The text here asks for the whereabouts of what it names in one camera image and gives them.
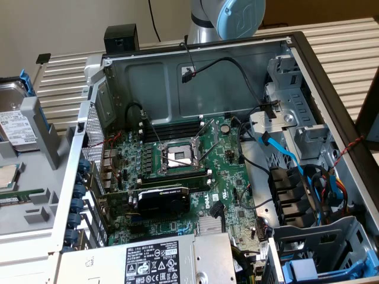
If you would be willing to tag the silver CPU chip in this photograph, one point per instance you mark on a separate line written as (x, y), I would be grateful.
(7, 176)

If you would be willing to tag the brown cardboard box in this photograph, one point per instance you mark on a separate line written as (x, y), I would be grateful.
(325, 12)

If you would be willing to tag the silver metal drive cage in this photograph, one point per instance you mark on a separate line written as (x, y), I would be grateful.
(296, 103)

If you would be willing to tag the black plastic air shroud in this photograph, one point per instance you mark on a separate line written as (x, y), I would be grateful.
(284, 189)

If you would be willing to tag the metal socket cover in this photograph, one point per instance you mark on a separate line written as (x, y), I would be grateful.
(208, 130)

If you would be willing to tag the round coin battery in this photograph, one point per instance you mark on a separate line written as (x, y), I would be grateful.
(225, 128)

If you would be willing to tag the black graphics card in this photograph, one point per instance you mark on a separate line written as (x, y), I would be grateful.
(163, 202)

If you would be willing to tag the green motherboard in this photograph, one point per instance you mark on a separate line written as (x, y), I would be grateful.
(225, 183)

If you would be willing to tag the black box bracket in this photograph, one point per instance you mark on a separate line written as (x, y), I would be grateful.
(121, 38)

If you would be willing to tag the silver finned heatsink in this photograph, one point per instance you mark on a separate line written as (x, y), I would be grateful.
(208, 225)

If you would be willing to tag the grey parts rack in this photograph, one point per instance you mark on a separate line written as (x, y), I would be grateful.
(35, 171)

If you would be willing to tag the open grey PC case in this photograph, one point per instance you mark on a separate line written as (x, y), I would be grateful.
(148, 88)

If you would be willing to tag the hard disk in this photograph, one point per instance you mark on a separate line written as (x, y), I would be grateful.
(14, 127)

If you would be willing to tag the blue plastic disk carrier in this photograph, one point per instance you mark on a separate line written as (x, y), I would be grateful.
(305, 266)

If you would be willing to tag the silver power supply unit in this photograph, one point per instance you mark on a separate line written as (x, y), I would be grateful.
(154, 260)

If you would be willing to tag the CPU socket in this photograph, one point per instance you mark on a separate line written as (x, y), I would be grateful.
(177, 155)

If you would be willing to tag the dark brown box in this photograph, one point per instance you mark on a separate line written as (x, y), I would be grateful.
(368, 103)

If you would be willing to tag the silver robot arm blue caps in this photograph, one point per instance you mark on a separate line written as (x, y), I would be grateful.
(237, 17)

